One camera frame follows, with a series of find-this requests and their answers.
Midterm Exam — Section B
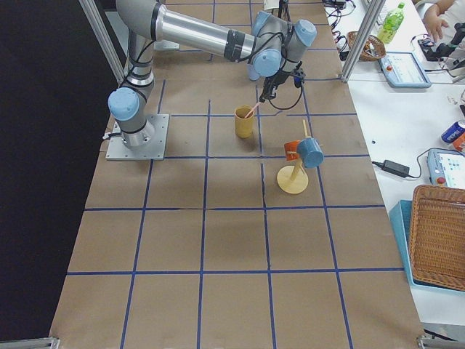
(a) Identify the green drink bottle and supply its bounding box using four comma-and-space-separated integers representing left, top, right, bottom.
377, 2, 405, 44

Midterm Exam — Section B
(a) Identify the bamboo wooden cup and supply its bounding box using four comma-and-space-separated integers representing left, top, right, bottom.
234, 105, 254, 139

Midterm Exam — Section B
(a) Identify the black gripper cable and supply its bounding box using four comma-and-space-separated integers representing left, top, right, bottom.
268, 72, 305, 111

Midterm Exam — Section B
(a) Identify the pink chopstick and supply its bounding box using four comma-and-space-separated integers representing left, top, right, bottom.
244, 102, 262, 119

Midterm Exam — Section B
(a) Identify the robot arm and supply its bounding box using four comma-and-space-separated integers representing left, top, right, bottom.
108, 1, 317, 151

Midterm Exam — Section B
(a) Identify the blue mug on stand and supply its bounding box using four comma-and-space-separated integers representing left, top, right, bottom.
297, 137, 324, 168

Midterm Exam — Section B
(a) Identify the wooden mug tree stand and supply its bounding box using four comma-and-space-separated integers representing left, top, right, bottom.
277, 119, 310, 194

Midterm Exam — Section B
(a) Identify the wicker basket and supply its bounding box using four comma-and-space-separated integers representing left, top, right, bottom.
360, 35, 386, 62

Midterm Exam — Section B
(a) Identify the pepsi can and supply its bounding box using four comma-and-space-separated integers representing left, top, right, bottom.
440, 119, 465, 144

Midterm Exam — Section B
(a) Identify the teach pendant tablet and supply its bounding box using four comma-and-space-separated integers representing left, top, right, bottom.
379, 52, 432, 89

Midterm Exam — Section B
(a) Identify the black power adapter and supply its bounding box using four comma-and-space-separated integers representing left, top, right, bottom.
372, 160, 410, 178

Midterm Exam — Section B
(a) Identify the light blue tray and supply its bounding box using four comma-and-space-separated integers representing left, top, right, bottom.
389, 200, 448, 289

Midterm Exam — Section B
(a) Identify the orange mug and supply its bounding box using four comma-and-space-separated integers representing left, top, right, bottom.
284, 140, 300, 161

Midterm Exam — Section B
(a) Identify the person's hand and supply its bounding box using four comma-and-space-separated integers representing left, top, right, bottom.
423, 4, 448, 41

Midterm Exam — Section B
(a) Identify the aluminium frame post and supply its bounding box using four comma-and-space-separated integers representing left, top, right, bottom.
340, 0, 385, 83

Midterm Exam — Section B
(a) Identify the large wicker tray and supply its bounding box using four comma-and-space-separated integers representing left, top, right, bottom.
408, 185, 464, 291

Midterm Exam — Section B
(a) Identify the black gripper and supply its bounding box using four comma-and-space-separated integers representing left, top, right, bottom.
259, 61, 304, 103

